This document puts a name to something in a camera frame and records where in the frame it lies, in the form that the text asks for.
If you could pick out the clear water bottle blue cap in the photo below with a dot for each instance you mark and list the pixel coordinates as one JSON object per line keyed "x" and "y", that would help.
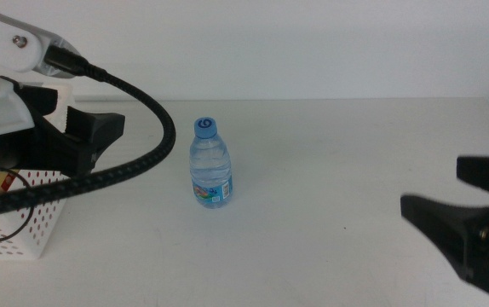
{"x": 210, "y": 162}

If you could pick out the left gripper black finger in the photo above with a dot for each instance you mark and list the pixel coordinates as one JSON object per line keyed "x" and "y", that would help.
{"x": 95, "y": 130}
{"x": 42, "y": 100}

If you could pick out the white perforated plastic basket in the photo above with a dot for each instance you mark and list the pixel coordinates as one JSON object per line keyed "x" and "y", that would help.
{"x": 38, "y": 249}

